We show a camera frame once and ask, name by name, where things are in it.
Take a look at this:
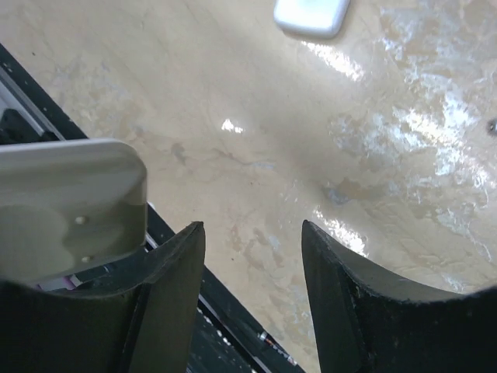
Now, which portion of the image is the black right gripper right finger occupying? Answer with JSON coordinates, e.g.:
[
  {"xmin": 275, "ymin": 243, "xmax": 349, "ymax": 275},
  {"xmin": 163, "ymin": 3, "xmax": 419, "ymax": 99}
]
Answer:
[{"xmin": 301, "ymin": 221, "xmax": 496, "ymax": 372}]

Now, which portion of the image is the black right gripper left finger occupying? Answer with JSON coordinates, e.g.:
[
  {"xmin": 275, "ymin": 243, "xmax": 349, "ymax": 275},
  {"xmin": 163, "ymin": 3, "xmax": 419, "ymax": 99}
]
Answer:
[{"xmin": 1, "ymin": 221, "xmax": 205, "ymax": 372}]

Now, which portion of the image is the grey remote control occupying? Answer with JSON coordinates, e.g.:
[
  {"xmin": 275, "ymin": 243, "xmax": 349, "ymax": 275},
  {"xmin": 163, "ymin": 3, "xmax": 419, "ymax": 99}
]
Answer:
[{"xmin": 1, "ymin": 138, "xmax": 148, "ymax": 284}]

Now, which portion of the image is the white remote control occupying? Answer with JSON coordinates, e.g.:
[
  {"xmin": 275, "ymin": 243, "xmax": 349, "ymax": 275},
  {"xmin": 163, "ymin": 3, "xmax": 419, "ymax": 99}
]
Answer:
[{"xmin": 273, "ymin": 0, "xmax": 350, "ymax": 39}]

